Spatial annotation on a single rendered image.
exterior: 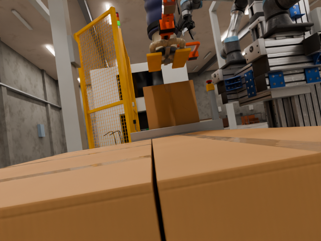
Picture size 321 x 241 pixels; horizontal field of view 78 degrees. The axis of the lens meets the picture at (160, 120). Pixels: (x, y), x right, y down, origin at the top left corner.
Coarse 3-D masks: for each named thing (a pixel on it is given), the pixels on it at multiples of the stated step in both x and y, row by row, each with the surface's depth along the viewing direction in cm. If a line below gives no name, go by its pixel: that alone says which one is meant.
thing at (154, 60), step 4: (160, 52) 126; (148, 56) 126; (152, 56) 127; (156, 56) 128; (160, 56) 129; (148, 60) 133; (152, 60) 134; (156, 60) 135; (160, 60) 136; (148, 64) 140; (152, 64) 142; (156, 64) 143; (160, 64) 144; (148, 68) 151; (152, 68) 151; (156, 68) 153; (160, 68) 155
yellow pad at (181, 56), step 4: (184, 48) 127; (188, 48) 127; (176, 52) 126; (180, 52) 127; (184, 52) 128; (188, 52) 129; (176, 56) 134; (180, 56) 135; (184, 56) 136; (176, 60) 141; (180, 60) 142; (184, 60) 144; (172, 64) 151; (176, 64) 150; (180, 64) 151; (184, 64) 153; (172, 68) 159
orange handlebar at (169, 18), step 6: (174, 0) 93; (162, 12) 102; (162, 18) 106; (168, 18) 106; (162, 24) 113; (162, 36) 128; (168, 36) 129; (192, 42) 148; (198, 42) 148; (192, 54) 170
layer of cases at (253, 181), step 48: (144, 144) 83; (192, 144) 49; (240, 144) 35; (288, 144) 27; (0, 192) 26; (48, 192) 21; (96, 192) 19; (144, 192) 19; (192, 192) 19; (240, 192) 19; (288, 192) 20; (0, 240) 18; (48, 240) 18; (96, 240) 18; (144, 240) 19; (192, 240) 19; (240, 240) 19; (288, 240) 19
